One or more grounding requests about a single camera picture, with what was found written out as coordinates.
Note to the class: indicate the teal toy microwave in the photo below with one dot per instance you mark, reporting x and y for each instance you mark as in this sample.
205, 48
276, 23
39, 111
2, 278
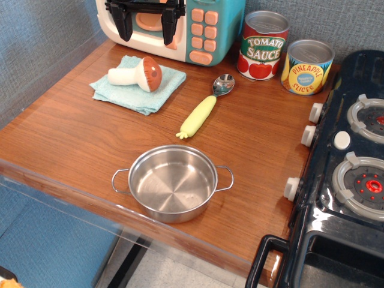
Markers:
203, 36

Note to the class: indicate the black toy stove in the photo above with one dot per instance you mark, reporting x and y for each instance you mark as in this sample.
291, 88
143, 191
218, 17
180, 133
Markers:
336, 224

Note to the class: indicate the tomato sauce can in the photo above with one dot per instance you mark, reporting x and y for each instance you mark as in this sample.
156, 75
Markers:
263, 39

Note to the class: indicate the light blue folded cloth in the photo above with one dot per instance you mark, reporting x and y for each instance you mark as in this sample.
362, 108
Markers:
134, 98

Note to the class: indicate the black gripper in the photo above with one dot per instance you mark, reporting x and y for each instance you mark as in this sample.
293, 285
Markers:
121, 14

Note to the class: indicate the pineapple slices can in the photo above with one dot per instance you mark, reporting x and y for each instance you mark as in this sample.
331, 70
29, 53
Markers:
307, 65

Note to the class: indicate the plush brown white mushroom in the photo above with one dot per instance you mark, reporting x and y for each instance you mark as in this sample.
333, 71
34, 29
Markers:
147, 74

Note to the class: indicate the metal pot with handles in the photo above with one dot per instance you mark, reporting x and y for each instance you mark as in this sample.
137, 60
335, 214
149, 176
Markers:
173, 183

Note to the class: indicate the spoon with yellow handle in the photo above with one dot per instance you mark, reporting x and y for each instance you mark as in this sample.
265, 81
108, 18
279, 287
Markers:
221, 86

